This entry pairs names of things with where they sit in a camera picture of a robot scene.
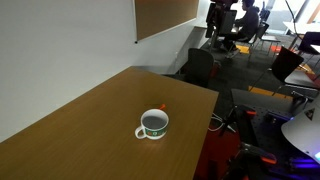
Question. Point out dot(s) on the grey chair with metal legs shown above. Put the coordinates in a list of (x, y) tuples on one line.
[(261, 31)]

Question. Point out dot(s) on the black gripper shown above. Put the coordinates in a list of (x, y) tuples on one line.
[(213, 16)]

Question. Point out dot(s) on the black office chair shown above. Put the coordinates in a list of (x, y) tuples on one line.
[(200, 66)]

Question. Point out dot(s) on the black perforated mounting table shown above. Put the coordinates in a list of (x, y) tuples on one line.
[(266, 120)]

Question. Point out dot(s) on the black chair with angled backrest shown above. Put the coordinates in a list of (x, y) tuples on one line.
[(286, 63)]

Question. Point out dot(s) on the seated person in dark hoodie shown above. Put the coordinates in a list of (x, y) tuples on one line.
[(248, 21)]

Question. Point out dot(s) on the brown cork board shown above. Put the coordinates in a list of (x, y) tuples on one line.
[(163, 15)]

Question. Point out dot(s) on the white mug with green print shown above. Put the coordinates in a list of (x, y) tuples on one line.
[(155, 132)]

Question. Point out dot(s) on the orange marker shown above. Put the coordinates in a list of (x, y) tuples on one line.
[(162, 106)]

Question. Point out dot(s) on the white table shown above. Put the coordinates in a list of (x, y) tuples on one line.
[(300, 26)]

